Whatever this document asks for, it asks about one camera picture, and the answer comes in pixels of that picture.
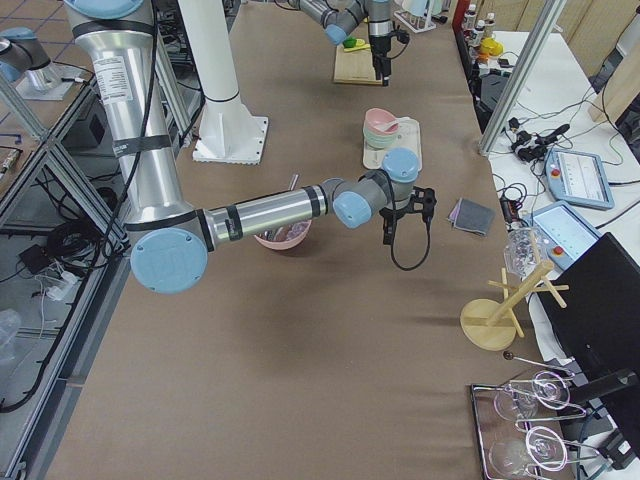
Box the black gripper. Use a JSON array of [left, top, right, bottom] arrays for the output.
[[369, 35, 390, 86], [380, 186, 437, 245]]

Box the small pink bowl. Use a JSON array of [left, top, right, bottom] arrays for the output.
[[364, 108, 398, 134]]

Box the white ceramic spoon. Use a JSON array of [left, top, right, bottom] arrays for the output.
[[375, 117, 410, 132]]

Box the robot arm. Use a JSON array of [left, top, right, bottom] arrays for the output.
[[65, 1, 436, 294], [287, 0, 394, 86]]

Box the green bowl stack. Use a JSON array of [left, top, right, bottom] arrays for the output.
[[362, 125, 398, 150]]

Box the large pink ice bowl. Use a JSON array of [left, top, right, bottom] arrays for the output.
[[254, 220, 312, 251]]

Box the bamboo cutting board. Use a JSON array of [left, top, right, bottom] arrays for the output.
[[333, 45, 382, 86]]

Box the yellow plastic knife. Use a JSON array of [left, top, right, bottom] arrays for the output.
[[343, 43, 371, 53]]

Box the green lime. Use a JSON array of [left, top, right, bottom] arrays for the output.
[[342, 37, 357, 49]]

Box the cream rabbit tray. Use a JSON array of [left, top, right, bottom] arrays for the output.
[[362, 119, 422, 170]]

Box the grey folded cloth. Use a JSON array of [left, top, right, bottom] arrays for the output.
[[448, 198, 495, 236]]

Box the wooden mug tree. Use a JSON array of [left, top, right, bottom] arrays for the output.
[[459, 234, 570, 351]]

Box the blue teach pendant near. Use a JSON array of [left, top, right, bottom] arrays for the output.
[[532, 201, 602, 271]]

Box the blue teach pendant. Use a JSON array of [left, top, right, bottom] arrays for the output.
[[545, 148, 615, 210], [532, 201, 602, 271]]

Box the blue teach pendant far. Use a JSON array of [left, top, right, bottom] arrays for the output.
[[545, 148, 615, 210]]

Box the black monitor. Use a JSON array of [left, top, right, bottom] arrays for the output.
[[539, 233, 639, 453]]

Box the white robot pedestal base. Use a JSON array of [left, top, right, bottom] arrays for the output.
[[179, 0, 269, 165]]

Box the wire glass rack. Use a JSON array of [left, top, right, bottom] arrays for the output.
[[469, 367, 613, 479]]

